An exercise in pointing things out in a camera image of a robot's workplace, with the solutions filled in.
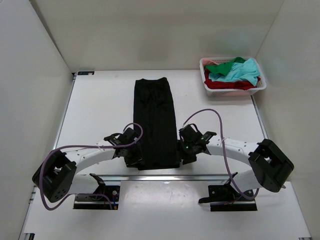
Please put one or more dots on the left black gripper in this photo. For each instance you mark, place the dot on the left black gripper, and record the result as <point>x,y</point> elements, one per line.
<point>133,160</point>

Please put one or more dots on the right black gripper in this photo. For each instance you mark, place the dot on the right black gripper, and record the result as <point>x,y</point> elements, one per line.
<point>186,157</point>

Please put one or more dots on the black t shirt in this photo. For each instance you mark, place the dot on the black t shirt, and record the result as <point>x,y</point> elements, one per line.
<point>153,110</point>

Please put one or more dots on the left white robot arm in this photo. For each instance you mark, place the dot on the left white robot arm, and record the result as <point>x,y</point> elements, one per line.
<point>59,174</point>

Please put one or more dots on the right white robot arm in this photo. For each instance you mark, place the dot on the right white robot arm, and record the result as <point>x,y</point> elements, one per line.
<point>269,166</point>

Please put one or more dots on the red t shirt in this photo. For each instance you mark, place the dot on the red t shirt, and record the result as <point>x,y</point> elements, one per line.
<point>219,85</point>

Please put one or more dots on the white plastic laundry basket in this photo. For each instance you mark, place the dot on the white plastic laundry basket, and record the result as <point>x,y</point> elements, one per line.
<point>261,85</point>

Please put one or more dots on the pink t shirt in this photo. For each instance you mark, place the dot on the pink t shirt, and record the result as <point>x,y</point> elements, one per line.
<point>209,62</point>

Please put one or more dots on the green t shirt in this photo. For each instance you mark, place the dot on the green t shirt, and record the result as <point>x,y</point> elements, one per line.
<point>224,68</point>

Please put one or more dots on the teal t shirt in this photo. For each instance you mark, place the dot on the teal t shirt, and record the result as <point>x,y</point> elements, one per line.
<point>247,71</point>

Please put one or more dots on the blue label sticker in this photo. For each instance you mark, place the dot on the blue label sticker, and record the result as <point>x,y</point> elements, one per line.
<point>86,73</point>

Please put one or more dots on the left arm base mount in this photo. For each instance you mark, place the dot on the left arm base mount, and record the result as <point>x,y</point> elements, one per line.
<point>93,193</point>

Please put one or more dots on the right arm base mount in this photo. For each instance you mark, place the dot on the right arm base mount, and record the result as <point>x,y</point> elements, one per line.
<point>223,198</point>

